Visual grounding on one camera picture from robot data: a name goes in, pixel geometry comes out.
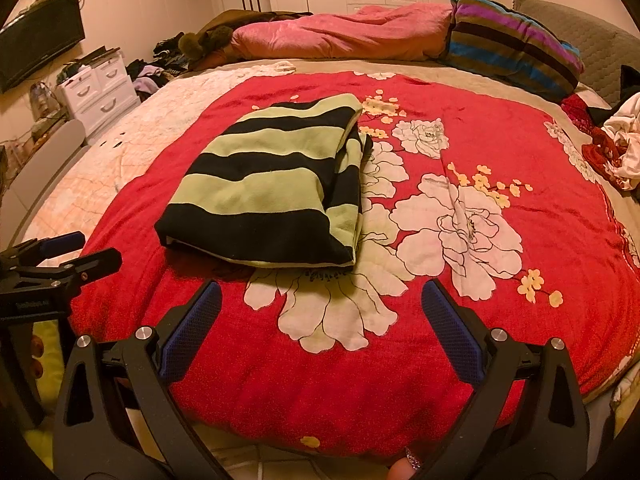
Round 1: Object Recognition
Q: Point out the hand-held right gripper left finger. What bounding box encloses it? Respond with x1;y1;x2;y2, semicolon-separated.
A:
52;280;223;480

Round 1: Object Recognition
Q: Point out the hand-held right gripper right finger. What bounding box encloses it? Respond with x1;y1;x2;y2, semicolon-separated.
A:
417;279;583;480

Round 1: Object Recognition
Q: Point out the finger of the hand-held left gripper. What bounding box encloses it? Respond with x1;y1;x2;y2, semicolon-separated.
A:
35;248;123;293
10;231;86;266

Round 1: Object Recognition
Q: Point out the green black striped frog sweater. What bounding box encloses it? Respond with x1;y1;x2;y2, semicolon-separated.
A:
154;93;374;268

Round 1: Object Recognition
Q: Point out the pile of dark clothes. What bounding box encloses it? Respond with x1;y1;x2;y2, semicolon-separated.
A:
125;32;193;103

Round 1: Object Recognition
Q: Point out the white and red clothes pile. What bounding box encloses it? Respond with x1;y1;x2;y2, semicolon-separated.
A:
582;92;640;191

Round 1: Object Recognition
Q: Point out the person's left hand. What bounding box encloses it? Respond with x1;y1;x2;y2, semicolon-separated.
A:
30;337;48;381

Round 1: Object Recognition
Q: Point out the person's right hand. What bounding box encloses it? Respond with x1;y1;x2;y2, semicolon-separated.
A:
389;452;426;480

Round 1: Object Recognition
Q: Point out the yellow green garment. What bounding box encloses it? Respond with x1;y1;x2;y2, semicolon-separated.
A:
20;320;68;461

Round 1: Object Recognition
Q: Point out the cluttered side shelf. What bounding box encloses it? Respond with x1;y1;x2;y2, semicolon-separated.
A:
0;77;68;191

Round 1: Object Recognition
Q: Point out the white drawer chest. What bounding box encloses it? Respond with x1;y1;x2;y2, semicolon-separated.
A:
55;47;143;146

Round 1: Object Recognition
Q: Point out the pink checked quilt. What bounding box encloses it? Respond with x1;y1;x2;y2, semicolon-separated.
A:
22;67;261;266

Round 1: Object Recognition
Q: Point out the black flat television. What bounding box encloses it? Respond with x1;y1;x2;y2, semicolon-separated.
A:
0;0;86;93

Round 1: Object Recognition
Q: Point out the red floral blanket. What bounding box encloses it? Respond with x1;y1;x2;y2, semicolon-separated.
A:
70;70;640;456

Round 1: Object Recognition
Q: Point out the multicolour striped pillow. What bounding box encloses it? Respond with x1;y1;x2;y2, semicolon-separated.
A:
442;0;586;106

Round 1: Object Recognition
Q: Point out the black garment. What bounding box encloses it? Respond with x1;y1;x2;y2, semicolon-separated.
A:
620;64;640;106

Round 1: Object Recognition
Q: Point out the pink duvet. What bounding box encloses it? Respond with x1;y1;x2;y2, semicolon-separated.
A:
231;4;456;61

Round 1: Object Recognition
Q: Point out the grey quilted pillow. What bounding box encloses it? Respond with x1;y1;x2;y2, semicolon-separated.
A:
512;0;640;108

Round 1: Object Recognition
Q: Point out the grey padded bed frame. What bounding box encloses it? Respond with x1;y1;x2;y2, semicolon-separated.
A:
0;119;86;241

